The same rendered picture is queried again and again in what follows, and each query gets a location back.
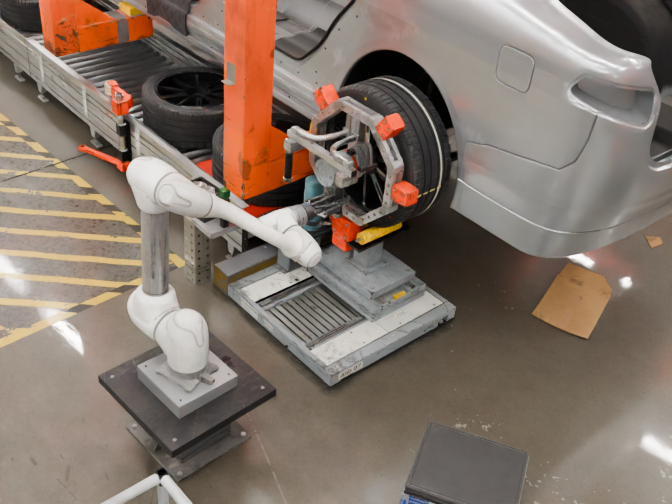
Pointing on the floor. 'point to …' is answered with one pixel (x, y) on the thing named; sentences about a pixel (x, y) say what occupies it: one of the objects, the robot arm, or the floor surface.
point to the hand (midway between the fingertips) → (339, 199)
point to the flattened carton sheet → (574, 300)
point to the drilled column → (196, 254)
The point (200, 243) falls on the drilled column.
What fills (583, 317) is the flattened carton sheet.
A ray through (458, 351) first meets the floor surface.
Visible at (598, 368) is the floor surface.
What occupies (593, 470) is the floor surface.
